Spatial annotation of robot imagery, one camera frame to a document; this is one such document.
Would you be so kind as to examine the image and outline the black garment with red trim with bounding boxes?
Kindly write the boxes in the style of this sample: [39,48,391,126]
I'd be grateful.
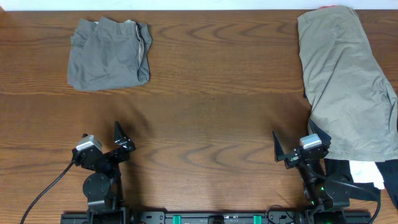
[325,159,397,208]

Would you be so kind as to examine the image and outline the khaki beige shorts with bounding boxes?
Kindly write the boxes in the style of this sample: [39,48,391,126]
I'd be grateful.
[297,6,397,162]

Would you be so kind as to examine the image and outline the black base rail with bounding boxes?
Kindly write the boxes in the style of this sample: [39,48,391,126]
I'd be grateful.
[60,210,371,224]

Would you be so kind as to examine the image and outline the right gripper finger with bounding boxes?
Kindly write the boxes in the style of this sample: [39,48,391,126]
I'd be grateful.
[308,119,331,146]
[272,131,285,162]

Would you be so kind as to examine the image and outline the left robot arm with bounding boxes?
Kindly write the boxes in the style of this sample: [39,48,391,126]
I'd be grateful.
[72,121,136,213]

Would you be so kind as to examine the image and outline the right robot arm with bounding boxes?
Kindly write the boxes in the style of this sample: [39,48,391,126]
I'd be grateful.
[272,120,350,216]

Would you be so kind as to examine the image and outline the white cloth piece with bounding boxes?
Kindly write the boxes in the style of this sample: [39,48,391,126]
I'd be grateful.
[349,161,385,190]

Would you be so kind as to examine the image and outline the folded grey shorts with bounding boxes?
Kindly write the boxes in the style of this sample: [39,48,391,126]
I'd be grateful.
[67,17,152,91]

